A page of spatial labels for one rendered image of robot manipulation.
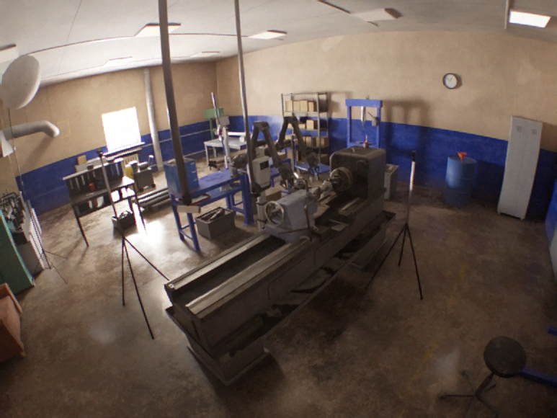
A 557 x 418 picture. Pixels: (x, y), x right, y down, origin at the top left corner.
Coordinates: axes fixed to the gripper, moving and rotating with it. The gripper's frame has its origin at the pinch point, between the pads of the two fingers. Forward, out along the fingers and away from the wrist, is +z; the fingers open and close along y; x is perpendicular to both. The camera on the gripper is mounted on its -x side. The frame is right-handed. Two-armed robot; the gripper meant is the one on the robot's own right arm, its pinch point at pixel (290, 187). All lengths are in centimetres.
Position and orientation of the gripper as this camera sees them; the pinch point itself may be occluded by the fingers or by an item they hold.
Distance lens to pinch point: 255.3
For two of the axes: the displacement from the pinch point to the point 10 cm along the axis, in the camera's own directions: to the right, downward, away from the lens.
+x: -6.3, 2.7, 7.3
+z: 4.4, 8.9, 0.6
